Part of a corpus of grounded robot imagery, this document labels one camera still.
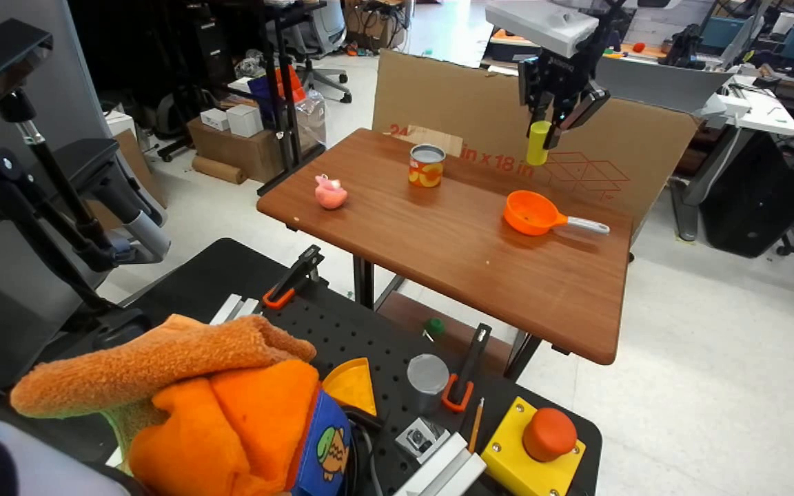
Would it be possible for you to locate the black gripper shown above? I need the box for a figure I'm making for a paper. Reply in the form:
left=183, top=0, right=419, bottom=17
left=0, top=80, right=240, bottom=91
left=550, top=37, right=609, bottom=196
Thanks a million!
left=517, top=46, right=616, bottom=152

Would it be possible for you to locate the yellow cylinder block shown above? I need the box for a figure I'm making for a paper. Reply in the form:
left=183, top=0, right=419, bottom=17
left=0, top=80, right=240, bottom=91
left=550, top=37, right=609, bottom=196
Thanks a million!
left=523, top=117, right=555, bottom=170

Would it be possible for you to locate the large cardboard panel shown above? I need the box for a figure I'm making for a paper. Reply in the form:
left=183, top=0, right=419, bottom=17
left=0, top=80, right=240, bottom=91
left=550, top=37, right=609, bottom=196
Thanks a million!
left=370, top=49, right=700, bottom=229

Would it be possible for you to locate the tin can with orange label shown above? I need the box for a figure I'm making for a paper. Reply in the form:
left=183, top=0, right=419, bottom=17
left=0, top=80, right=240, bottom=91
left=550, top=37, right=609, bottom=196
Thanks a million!
left=405, top=141, right=450, bottom=192

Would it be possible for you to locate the brown wooden table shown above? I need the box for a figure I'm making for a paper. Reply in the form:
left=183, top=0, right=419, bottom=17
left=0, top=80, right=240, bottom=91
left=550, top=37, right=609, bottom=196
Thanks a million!
left=255, top=127, right=638, bottom=368

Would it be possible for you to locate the white desk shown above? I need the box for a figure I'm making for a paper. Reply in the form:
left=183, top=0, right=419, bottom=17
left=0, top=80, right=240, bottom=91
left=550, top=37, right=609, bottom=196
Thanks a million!
left=668, top=69, right=794, bottom=243

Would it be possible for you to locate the black bin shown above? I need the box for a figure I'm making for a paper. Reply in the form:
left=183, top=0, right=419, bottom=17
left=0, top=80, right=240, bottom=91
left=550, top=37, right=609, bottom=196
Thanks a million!
left=697, top=133, right=794, bottom=258

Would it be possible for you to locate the pink toy pig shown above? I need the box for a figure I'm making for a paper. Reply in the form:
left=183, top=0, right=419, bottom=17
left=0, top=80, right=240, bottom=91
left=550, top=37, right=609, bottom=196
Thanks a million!
left=313, top=170, right=354, bottom=211

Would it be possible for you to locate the black office chair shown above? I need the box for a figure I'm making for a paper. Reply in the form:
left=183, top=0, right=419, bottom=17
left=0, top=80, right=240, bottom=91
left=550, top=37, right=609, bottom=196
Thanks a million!
left=271, top=0, right=357, bottom=104

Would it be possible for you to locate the black clamp with orange tip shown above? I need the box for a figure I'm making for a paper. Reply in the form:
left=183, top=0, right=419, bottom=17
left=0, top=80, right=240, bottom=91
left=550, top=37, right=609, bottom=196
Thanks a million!
left=439, top=319, right=493, bottom=415
left=260, top=243, right=329, bottom=312

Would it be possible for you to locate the grey round disc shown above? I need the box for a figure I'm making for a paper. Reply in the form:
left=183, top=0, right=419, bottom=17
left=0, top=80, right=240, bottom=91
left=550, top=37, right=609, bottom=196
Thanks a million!
left=405, top=350, right=453, bottom=400

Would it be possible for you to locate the black perforated board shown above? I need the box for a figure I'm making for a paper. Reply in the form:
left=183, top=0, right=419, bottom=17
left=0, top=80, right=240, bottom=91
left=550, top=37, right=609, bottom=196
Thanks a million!
left=0, top=237, right=606, bottom=496

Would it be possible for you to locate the cardboard box on floor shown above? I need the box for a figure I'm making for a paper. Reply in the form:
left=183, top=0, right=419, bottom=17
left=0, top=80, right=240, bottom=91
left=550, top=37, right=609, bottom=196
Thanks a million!
left=184, top=102, right=329, bottom=185

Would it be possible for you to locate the wooden pencil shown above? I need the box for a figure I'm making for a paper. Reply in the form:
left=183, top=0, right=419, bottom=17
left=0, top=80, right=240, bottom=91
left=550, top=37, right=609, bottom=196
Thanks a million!
left=466, top=394, right=488, bottom=454

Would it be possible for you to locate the yellow box with red button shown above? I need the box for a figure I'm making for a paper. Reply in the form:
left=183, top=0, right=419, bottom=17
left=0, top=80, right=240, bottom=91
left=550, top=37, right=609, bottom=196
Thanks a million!
left=481, top=394, right=591, bottom=496

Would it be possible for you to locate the square fiducial tag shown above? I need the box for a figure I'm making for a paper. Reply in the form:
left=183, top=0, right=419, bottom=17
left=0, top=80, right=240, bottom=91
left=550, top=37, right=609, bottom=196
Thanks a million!
left=391, top=415, right=456, bottom=465

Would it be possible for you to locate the aluminium extrusion bar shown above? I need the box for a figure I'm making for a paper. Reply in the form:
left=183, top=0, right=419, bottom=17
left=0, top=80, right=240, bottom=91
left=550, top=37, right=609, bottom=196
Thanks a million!
left=391, top=429, right=492, bottom=496

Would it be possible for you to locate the orange plush with blue patch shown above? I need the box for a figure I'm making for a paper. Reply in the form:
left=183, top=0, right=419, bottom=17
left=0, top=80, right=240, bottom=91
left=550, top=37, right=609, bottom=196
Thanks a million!
left=126, top=356, right=357, bottom=496

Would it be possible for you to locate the orange fluffy towel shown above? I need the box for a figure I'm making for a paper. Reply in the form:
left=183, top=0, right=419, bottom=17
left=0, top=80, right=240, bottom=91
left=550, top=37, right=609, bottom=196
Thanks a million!
left=8, top=312, right=319, bottom=421

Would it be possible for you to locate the black tripod stand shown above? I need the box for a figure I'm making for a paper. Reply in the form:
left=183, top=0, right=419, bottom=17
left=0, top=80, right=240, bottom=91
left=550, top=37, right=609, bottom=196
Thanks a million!
left=0, top=91, right=176, bottom=343

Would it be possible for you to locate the white grey rounded cover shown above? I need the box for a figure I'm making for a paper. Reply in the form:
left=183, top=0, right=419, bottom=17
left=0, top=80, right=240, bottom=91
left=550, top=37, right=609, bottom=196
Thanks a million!
left=0, top=412, right=132, bottom=496

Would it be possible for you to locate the orange pan with grey handle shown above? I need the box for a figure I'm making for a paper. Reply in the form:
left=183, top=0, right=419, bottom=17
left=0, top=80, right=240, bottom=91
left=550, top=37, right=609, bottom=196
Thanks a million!
left=501, top=186, right=616, bottom=239

